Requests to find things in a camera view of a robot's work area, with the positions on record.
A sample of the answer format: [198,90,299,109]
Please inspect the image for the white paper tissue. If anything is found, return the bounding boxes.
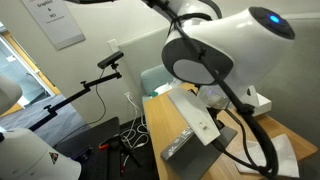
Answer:
[233,133,300,179]

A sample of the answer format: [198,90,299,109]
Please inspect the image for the long grey felt partition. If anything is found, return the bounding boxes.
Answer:
[256,13,320,149]

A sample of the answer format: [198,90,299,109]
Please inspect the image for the black articulated camera stand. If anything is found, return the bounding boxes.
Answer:
[29,63,123,132]

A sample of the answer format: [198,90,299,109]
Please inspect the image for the grey wall poster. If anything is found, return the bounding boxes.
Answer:
[20,0,86,51]

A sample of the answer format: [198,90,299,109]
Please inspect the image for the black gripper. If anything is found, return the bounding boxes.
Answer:
[206,105,231,135]

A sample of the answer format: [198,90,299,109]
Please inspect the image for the white power strip box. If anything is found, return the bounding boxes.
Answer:
[247,85,273,117]

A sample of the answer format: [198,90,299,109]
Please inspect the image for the white wall switch plate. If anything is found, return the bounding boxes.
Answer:
[107,38,120,54]

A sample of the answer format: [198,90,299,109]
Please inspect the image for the teal upholstered chair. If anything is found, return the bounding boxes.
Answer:
[139,64,178,101]

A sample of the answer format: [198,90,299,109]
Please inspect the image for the thin black camera cable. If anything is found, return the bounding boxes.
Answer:
[87,68,108,126]

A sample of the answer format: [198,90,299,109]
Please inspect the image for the orange handled black clamp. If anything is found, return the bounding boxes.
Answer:
[98,133,143,169]

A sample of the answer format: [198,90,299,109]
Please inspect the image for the black robot platform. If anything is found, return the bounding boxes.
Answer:
[53,116,122,180]

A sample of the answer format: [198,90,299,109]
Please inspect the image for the white cables bundle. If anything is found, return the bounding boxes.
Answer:
[119,94,150,151]

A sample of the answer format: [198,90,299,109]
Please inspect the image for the black camera on stand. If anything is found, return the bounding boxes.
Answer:
[97,50,125,70]

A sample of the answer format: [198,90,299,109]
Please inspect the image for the orange wooden door frame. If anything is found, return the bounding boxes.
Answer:
[0,31,62,118]

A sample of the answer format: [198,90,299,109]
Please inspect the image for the white plastic bag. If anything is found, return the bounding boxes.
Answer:
[151,81,175,98]

